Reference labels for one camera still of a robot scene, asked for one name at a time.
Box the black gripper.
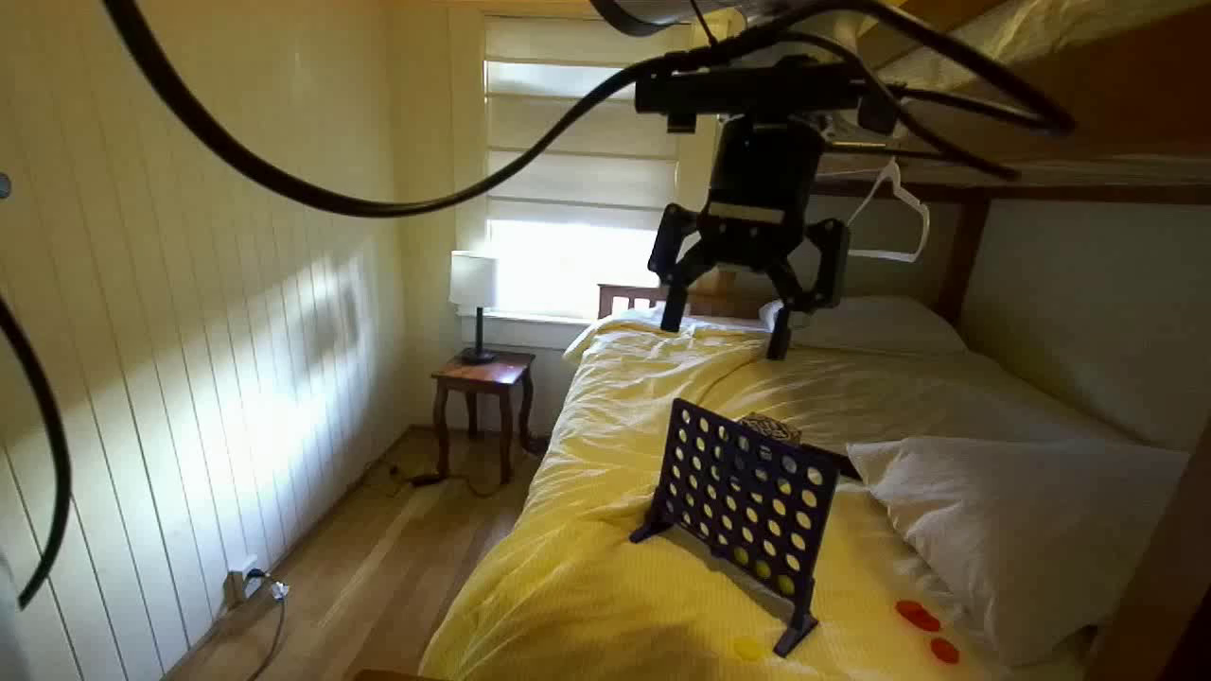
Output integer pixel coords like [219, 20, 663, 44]
[648, 116, 850, 362]

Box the flat white pillow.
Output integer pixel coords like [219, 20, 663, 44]
[758, 293, 970, 359]

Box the white clothes hanger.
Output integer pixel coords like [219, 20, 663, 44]
[825, 156, 934, 270]

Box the white shade table lamp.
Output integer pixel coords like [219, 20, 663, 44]
[447, 246, 503, 370]

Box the wooden bedside table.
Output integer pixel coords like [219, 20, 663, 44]
[428, 353, 538, 487]

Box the yellow bed sheet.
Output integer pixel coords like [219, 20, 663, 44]
[416, 314, 1139, 681]

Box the large white pillow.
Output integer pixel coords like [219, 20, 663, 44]
[843, 434, 1187, 670]

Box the bunk mattress with pale sheet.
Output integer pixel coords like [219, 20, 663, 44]
[883, 0, 1211, 79]

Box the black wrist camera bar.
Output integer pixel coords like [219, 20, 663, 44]
[632, 59, 900, 138]

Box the thin black camera cable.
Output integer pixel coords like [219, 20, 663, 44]
[586, 0, 1079, 183]

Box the wooden bunk bed frame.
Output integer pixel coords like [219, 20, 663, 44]
[594, 0, 1211, 681]

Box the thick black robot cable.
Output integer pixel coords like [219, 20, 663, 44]
[98, 0, 672, 221]

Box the long black hanging cable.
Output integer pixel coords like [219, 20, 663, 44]
[0, 295, 77, 614]

